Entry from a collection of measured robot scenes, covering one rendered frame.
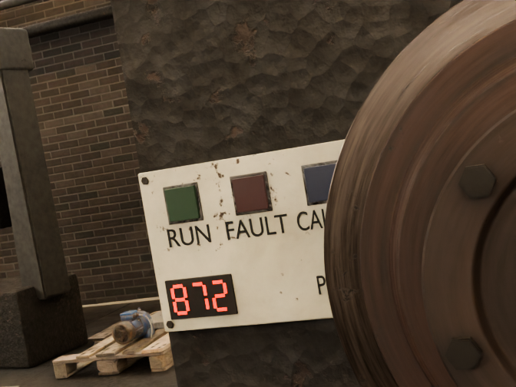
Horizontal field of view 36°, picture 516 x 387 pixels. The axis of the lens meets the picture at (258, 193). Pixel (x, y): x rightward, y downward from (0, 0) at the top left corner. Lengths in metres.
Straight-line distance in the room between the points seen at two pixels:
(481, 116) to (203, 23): 0.37
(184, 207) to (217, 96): 0.13
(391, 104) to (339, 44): 0.18
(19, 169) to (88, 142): 2.12
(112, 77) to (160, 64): 6.90
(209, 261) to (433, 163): 0.33
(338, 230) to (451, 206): 0.14
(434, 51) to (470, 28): 0.03
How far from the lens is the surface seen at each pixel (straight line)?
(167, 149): 0.90
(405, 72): 0.66
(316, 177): 0.82
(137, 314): 5.35
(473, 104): 0.62
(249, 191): 0.84
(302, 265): 0.84
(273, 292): 0.85
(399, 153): 0.65
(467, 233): 0.58
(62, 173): 8.14
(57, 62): 8.13
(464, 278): 0.59
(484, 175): 0.57
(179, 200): 0.87
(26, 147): 5.98
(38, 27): 7.89
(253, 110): 0.86
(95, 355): 5.29
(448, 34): 0.66
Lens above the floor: 1.24
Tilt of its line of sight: 3 degrees down
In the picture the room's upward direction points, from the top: 9 degrees counter-clockwise
